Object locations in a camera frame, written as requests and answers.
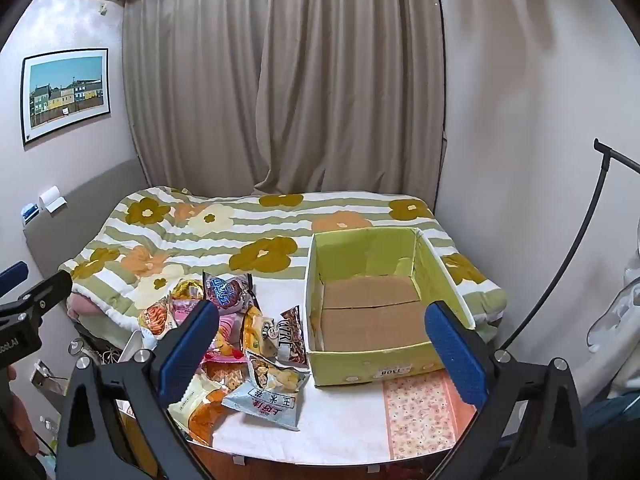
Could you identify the white floral tablecloth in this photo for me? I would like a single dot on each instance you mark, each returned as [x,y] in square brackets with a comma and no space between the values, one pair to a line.
[352,425]

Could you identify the person left hand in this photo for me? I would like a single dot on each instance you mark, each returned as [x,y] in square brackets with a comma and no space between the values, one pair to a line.
[23,427]

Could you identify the silver chips bag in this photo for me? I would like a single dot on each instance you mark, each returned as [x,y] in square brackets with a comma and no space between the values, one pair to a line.
[270,392]

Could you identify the white wall holder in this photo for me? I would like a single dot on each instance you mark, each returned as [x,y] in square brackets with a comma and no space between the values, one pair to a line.
[52,200]

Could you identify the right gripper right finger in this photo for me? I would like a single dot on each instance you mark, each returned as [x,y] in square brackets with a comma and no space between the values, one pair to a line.
[527,422]

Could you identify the pink strawberry snack bag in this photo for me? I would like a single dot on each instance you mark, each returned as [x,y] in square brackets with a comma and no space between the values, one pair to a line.
[227,345]

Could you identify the gold foil snack bag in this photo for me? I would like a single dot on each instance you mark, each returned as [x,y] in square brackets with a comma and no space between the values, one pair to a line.
[188,290]

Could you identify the framed house picture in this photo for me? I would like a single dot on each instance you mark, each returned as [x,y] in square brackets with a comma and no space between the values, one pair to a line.
[61,88]

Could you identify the brown black snack bag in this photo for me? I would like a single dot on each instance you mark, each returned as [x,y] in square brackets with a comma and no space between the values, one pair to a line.
[283,339]

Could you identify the clear bag of crackers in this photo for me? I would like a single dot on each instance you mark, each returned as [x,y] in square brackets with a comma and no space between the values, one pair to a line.
[229,375]

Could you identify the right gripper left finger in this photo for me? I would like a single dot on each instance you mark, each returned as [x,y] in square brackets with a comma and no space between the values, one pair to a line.
[92,443]

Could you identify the green cardboard box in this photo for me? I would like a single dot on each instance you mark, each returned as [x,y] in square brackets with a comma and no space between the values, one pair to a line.
[367,291]

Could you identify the cream orange snack bag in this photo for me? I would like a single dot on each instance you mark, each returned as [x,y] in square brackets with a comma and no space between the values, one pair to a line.
[200,407]

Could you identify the beige curtain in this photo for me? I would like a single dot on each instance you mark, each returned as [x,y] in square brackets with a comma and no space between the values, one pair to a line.
[234,97]

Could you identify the floral striped quilt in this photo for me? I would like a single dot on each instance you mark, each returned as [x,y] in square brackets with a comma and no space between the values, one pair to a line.
[155,238]

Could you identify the blue red snack bag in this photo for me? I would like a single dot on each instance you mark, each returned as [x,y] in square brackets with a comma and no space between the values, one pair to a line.
[234,295]

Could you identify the orange red snack bag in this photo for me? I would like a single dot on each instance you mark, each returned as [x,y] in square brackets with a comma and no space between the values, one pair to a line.
[158,318]

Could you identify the grey padded headboard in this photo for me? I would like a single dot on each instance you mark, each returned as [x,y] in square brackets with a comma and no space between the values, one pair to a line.
[54,238]

